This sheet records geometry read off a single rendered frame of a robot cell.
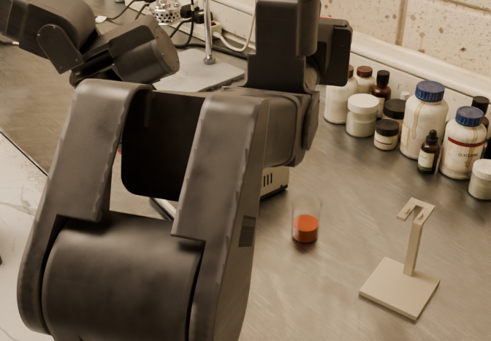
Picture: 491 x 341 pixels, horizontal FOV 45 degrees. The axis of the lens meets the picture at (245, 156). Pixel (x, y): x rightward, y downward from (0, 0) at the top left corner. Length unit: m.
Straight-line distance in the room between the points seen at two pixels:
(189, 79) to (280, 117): 0.92
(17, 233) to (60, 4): 0.39
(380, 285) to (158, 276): 0.59
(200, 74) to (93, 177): 1.09
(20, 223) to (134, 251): 0.73
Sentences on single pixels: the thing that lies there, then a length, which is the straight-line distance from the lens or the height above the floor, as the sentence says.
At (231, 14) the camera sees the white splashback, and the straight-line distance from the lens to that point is 1.54.
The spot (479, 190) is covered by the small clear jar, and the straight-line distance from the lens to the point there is 1.01.
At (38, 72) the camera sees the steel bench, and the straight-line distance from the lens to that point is 1.47.
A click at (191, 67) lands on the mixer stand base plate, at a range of 1.39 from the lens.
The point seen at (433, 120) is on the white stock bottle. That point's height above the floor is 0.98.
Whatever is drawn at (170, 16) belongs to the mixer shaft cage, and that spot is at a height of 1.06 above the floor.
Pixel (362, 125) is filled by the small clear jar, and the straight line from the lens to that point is 1.12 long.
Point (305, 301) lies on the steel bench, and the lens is 0.80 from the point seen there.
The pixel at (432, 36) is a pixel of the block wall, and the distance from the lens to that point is 1.21.
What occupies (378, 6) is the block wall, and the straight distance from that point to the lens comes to 1.26.
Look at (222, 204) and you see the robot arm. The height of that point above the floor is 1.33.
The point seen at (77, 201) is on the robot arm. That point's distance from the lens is 0.27.
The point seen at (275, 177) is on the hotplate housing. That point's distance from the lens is 0.94.
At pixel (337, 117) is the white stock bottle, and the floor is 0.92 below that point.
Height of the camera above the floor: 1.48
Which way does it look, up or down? 33 degrees down
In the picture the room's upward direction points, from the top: 1 degrees counter-clockwise
